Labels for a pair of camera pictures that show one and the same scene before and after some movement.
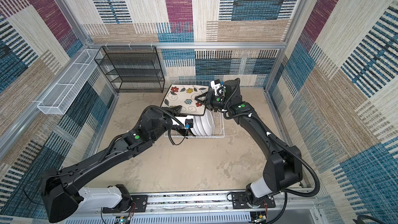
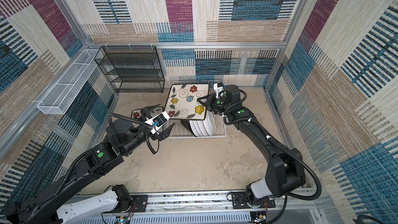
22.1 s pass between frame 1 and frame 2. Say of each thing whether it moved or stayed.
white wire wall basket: stayed
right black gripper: stayed
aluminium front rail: stayed
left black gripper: moved
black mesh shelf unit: stayed
